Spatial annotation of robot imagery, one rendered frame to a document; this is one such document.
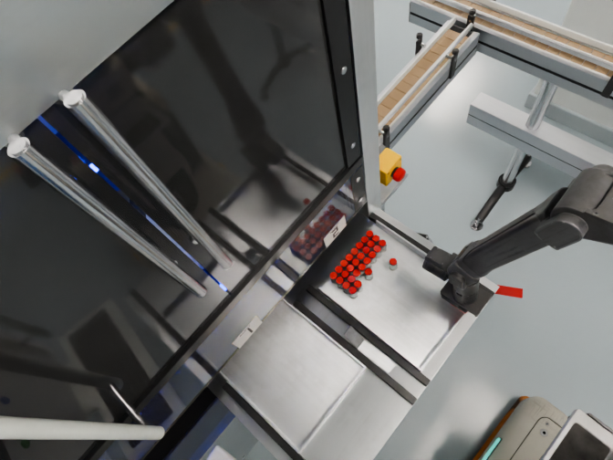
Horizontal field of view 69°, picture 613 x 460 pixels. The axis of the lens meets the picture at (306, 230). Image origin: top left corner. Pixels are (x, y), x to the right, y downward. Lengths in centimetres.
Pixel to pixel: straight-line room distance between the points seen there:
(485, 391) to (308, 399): 108
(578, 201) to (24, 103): 62
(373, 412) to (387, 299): 29
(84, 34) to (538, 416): 175
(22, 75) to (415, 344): 103
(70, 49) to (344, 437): 101
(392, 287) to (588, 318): 123
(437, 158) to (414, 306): 139
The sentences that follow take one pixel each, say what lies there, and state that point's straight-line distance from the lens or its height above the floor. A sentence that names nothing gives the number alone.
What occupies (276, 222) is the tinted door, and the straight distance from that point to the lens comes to 92.
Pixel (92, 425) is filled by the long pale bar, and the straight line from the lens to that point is 79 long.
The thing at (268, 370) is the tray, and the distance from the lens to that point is 125.
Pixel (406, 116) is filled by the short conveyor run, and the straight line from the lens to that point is 148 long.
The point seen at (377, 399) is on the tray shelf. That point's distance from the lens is 121.
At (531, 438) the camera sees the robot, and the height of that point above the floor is 28.
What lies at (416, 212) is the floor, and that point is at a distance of 235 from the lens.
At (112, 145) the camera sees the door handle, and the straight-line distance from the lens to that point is 47.
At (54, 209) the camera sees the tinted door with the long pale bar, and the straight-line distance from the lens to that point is 57.
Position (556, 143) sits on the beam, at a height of 55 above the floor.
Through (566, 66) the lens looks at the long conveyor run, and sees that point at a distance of 168.
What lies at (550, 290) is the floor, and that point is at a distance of 230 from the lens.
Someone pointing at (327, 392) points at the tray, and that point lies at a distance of 122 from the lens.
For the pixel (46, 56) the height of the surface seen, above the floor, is 184.
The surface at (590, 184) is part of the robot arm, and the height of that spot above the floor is 154.
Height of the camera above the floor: 209
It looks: 63 degrees down
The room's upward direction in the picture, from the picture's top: 21 degrees counter-clockwise
